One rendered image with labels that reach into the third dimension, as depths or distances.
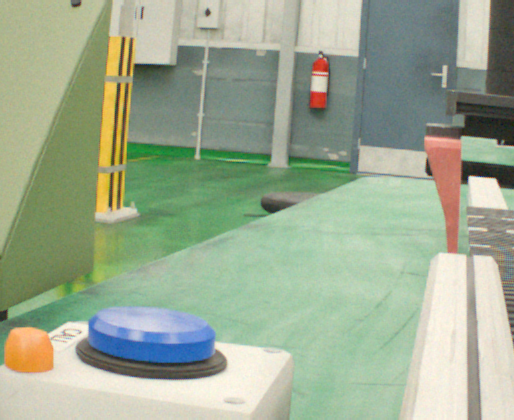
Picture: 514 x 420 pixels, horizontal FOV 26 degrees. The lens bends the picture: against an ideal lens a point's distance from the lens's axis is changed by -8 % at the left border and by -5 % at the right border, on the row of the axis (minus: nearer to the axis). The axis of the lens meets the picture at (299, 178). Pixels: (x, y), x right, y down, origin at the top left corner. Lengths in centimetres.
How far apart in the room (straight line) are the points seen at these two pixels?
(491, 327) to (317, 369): 29
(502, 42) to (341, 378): 20
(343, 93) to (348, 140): 47
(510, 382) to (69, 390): 13
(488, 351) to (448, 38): 1117
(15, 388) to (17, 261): 36
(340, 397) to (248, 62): 1131
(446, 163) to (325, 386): 14
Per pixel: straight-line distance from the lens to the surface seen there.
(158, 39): 1186
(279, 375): 35
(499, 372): 26
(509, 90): 62
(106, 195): 682
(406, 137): 1149
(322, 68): 1148
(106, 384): 32
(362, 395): 55
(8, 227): 67
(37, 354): 32
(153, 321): 34
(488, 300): 36
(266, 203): 359
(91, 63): 78
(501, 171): 248
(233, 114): 1186
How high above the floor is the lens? 93
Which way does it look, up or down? 5 degrees down
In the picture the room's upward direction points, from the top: 4 degrees clockwise
